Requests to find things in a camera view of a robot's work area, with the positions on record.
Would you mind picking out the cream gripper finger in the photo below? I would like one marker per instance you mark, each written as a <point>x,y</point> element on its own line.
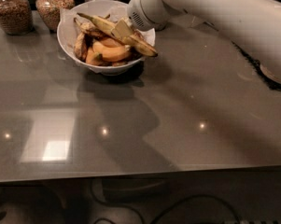
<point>122,29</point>

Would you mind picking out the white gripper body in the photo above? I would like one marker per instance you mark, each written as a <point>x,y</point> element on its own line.
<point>139,12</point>

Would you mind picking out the long yellow-green stickered banana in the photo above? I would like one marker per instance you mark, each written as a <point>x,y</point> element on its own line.
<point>104,25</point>

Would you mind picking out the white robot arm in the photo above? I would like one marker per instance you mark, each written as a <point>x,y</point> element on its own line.
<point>253,25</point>

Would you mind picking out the orange-yellow banana in bowl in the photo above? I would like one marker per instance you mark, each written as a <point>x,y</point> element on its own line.
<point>112,54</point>

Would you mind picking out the brown spotted banana left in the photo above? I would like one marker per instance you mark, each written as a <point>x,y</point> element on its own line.
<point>80,47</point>

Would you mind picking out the white ceramic bowl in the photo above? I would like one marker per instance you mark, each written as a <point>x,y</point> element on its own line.
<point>68,38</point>

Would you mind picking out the glass jar of grains far-left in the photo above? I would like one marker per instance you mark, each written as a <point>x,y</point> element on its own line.
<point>16,17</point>

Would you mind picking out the black rubber mat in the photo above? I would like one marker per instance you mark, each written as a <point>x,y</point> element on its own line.
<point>265,75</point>

